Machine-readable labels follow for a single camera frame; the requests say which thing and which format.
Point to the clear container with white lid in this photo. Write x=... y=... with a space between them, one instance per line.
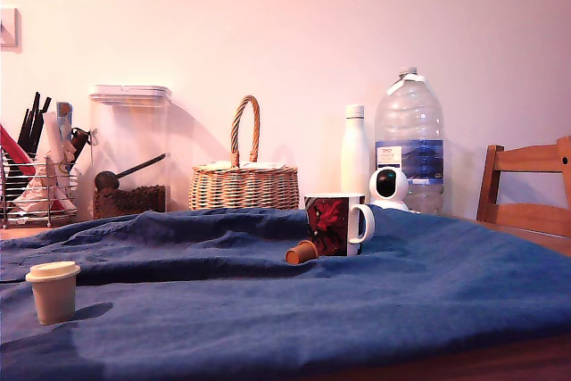
x=129 y=131

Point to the black coffee scoop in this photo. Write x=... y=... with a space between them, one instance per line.
x=106 y=180

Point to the large clear water bottle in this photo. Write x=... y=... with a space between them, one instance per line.
x=415 y=131

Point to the small white round camera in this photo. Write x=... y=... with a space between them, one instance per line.
x=392 y=196

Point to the wooden chair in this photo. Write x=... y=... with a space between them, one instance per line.
x=526 y=162

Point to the white insulated bottle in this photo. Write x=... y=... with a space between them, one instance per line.
x=355 y=153

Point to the blue and orange packet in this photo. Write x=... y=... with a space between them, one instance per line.
x=64 y=115

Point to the white wall plate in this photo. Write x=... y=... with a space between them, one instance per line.
x=8 y=28

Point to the cream coffee capsule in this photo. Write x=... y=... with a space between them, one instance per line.
x=52 y=296

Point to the red utensil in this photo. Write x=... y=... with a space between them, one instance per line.
x=13 y=149

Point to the red print mug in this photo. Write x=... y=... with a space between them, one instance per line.
x=330 y=225

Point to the brown coffee capsule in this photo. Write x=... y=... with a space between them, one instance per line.
x=300 y=254

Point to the blue cloth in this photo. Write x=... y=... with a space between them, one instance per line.
x=312 y=309

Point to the wicker basket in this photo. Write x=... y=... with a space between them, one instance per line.
x=243 y=191

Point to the coffee beans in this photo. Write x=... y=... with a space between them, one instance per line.
x=134 y=202

